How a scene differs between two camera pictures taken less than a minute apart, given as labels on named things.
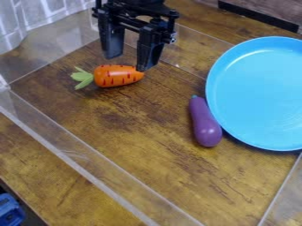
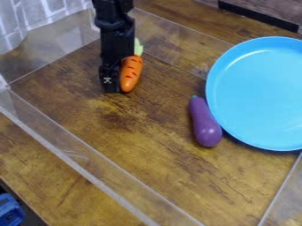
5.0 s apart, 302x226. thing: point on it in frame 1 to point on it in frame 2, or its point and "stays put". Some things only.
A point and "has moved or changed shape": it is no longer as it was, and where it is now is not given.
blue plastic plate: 254,94 stays put
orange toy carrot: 107,75 has moved or changed shape
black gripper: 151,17 to 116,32
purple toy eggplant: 206,130 stays put
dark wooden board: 280,13 stays put
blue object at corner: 12,212 stays put
